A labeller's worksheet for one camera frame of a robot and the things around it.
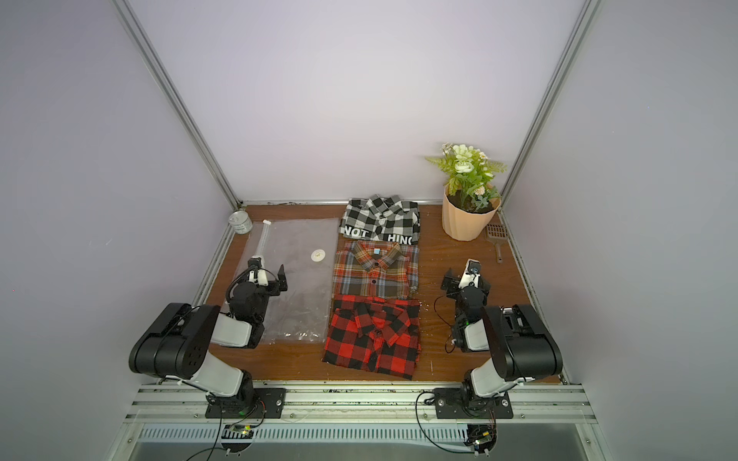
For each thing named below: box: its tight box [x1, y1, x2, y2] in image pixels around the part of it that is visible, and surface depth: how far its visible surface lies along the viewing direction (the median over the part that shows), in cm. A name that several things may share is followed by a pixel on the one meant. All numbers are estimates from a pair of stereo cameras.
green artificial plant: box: [424, 143, 508, 213], surface depth 94 cm
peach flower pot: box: [442, 183, 502, 243], surface depth 102 cm
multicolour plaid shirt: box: [333, 240, 420, 300], surface depth 99 cm
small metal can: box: [228, 210, 254, 235], surface depth 112 cm
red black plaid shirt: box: [321, 294, 422, 380], surface depth 83 cm
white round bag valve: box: [310, 248, 326, 263], surface depth 105 cm
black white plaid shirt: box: [338, 194, 421, 245], surface depth 112 cm
